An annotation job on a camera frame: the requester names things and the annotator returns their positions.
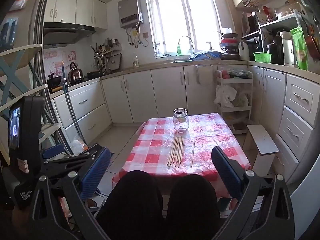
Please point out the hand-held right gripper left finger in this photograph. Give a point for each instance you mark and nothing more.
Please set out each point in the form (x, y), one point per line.
(96, 172)

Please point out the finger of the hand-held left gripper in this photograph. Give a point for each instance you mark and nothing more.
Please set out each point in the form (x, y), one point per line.
(72, 158)
(53, 153)

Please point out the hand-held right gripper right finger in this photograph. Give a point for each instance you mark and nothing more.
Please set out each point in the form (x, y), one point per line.
(226, 172)

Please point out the wooden chopstick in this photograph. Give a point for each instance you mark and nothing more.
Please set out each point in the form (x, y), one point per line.
(192, 152)

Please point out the bundle of wooden chopsticks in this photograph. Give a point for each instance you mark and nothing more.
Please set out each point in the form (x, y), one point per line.
(176, 152)

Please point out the glass jar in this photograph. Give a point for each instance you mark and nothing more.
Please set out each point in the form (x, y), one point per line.
(180, 122)

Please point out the bag of oranges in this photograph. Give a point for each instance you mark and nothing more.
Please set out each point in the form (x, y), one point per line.
(78, 146)

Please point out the red checkered plastic tablecloth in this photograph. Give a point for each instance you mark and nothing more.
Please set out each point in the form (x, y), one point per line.
(212, 142)

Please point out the person's right leg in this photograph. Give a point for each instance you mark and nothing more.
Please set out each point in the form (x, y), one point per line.
(193, 205)

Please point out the person's leg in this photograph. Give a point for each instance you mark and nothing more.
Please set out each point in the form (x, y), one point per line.
(193, 205)
(132, 205)

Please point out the white stool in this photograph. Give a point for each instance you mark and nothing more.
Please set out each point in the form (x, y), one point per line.
(262, 140)

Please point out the person's left leg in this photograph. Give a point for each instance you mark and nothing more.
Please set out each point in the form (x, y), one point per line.
(132, 205)

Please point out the black wok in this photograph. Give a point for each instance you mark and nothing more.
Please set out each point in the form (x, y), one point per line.
(54, 81)

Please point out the white trolley cart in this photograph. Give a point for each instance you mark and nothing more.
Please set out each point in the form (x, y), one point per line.
(246, 105)

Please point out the metal kettle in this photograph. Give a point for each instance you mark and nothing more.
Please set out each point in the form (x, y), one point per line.
(75, 73)

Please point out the white plastic bag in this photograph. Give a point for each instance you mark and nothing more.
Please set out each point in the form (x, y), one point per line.
(226, 96)

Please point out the cream and blue shelf unit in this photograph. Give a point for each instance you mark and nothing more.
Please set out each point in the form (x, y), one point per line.
(20, 48)

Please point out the black frying pan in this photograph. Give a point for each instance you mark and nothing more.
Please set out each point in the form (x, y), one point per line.
(96, 74)

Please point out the white cabinet with small drawers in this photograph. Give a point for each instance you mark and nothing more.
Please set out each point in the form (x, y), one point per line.
(295, 110)

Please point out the white hanging bin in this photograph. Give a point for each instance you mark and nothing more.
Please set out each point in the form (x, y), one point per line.
(203, 75)

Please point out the white door base cabinet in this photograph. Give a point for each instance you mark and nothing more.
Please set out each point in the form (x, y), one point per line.
(162, 92)

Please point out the black range hood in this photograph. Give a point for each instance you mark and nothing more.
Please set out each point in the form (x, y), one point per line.
(65, 31)

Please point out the clear plastic bottle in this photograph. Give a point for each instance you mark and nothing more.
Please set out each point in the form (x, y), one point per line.
(135, 61)

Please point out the blue cloth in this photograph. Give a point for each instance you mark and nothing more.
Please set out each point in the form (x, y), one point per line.
(205, 55)

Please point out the green plastic basket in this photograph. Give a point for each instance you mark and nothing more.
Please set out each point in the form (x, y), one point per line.
(262, 58)

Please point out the white plastic jug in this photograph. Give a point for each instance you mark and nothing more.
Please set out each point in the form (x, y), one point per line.
(243, 52)

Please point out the stack of bowls and pans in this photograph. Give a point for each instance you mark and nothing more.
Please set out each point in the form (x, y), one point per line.
(228, 47)

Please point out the black toaster oven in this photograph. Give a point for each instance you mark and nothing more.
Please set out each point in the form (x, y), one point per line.
(253, 45)

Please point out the black pot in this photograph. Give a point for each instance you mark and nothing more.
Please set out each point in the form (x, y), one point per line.
(275, 51)

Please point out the green dish soap bottle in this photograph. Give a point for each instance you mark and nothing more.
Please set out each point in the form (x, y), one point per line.
(179, 50)

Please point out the white electric kettle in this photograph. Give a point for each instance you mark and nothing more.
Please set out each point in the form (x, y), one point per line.
(287, 50)

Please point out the chrome faucet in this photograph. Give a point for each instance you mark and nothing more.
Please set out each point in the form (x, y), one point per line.
(186, 38)

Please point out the green snack bag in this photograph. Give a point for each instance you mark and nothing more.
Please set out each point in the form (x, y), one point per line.
(300, 47)

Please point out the microwave oven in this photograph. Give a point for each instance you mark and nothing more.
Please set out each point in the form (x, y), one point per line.
(251, 23)

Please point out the grey water heater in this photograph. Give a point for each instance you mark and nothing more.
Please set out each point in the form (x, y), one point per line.
(130, 11)

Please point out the white counter shelf rack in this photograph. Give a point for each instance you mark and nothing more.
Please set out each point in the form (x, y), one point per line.
(280, 21)

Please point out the kitchen window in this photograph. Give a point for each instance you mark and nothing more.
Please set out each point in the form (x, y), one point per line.
(183, 17)

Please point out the pink wall poster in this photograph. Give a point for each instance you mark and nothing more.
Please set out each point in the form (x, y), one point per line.
(53, 60)

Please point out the wall utensil rack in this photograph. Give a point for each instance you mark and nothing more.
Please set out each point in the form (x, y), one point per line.
(107, 55)

